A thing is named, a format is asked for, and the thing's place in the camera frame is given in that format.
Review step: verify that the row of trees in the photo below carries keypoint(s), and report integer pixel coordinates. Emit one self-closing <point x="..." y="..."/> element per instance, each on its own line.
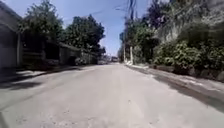
<point x="78" y="33"/>

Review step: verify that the utility pole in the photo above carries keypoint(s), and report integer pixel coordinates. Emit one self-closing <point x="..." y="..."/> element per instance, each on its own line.
<point x="131" y="33"/>

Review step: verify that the grey concrete road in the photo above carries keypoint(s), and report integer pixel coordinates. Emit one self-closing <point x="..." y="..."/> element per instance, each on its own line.
<point x="110" y="96"/>

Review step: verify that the trees behind bushes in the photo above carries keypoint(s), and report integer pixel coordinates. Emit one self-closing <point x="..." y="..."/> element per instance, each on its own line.
<point x="143" y="36"/>

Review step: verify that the raised concrete kerb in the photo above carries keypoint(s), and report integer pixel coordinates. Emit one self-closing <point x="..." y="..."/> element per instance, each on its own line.
<point x="186" y="77"/>

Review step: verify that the green bushes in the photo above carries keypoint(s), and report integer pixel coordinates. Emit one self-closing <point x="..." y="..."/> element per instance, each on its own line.
<point x="186" y="55"/>

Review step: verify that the grey building with gate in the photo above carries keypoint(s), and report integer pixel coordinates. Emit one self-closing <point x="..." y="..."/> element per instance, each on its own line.
<point x="7" y="43"/>

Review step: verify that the low grey wall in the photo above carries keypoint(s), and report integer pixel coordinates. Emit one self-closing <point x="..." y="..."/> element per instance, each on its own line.
<point x="66" y="53"/>

